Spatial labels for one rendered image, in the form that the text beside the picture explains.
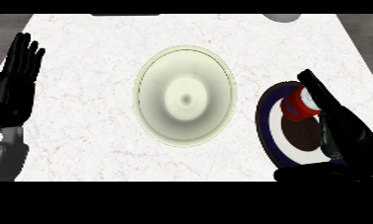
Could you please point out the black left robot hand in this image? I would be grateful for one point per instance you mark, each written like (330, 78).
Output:
(16, 83)

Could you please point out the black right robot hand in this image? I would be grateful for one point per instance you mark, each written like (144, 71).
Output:
(339, 126)

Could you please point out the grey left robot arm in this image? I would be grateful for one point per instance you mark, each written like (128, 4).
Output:
(10, 152)

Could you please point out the red can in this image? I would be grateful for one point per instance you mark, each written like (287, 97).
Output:
(299, 105)

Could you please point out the dark blue and white plate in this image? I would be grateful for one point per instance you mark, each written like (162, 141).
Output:
(290, 135)

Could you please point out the pale green bowl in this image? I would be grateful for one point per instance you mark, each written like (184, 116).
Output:
(184, 96)

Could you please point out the grey rounded object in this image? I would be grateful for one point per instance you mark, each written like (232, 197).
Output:
(281, 17)

